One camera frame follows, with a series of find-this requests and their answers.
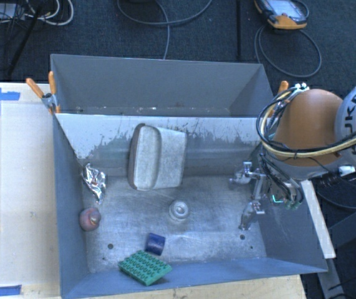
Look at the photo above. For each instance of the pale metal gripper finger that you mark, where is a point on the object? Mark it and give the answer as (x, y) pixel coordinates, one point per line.
(250, 213)
(246, 175)

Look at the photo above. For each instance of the grey metal bin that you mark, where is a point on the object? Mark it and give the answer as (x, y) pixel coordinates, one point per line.
(196, 241)

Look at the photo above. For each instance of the dark blue cup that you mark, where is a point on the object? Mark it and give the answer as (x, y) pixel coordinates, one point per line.
(155, 244)

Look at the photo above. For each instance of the green studded building plate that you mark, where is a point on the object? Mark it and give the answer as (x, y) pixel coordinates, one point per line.
(145, 268)

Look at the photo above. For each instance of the crumpled silver foil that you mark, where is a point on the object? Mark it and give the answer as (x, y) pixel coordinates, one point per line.
(96, 182)

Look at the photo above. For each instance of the red-brown toy apple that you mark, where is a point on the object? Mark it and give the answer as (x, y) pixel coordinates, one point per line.
(88, 219)

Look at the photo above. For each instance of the pale wood board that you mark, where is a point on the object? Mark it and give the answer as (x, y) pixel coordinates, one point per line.
(28, 182)

